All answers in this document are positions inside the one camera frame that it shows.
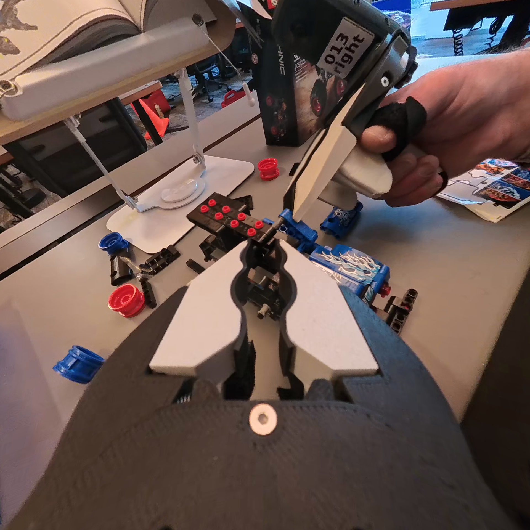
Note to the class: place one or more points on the flat black beam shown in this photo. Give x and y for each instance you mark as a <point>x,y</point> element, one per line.
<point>148,292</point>

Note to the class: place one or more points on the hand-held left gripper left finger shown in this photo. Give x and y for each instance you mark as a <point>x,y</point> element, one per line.
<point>194,331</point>

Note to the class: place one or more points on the blue printed curved panel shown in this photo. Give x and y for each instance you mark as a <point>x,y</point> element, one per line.
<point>339,219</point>

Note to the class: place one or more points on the white book stand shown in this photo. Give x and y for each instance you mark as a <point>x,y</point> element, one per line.
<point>145,223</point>

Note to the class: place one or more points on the orange plastic object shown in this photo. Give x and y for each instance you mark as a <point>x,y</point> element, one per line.
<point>155,120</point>

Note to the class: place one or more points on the colourful sticker sheet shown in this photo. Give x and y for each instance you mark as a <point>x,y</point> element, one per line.
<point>488,194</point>

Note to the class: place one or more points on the blue wheel rim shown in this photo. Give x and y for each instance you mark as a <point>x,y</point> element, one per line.
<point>76,364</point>
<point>111,244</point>

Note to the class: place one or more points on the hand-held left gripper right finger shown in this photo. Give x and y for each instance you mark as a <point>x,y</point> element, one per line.
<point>331,331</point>

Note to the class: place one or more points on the black block with red pins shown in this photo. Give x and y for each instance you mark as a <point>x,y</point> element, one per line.
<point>215,227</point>

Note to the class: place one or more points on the blue angled beam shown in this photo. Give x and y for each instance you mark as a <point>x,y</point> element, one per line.
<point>304,234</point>

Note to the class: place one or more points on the dark toy set box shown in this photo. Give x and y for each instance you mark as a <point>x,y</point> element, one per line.
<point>285,103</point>

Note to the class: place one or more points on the red wheel rim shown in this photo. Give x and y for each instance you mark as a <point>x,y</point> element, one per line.
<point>124,300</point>
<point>268,169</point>

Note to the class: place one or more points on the black frame piece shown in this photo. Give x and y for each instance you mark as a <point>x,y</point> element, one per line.
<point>161,259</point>

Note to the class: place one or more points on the short black beam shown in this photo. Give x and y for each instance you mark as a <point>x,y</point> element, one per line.
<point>195,266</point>

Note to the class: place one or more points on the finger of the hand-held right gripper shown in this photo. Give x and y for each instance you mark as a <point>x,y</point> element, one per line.
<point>327,165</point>
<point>304,161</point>

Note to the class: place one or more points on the grey desk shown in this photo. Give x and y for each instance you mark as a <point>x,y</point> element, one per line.
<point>434,310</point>

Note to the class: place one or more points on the instruction booklet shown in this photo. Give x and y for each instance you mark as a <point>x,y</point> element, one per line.
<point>62,25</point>

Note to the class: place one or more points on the person's right hand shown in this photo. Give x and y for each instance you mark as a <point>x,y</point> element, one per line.
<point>476,116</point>

